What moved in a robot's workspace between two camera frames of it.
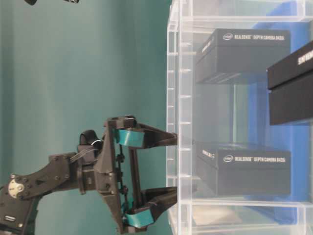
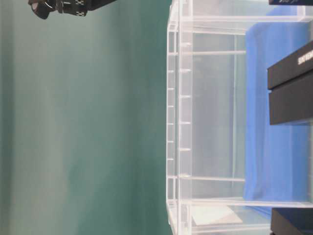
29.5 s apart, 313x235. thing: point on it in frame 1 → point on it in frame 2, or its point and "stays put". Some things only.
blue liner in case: x=296 y=138 stays put
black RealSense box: x=290 y=84 stays put
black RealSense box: x=242 y=169 → x=292 y=221
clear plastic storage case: x=239 y=95 stays put
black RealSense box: x=228 y=53 → x=290 y=2
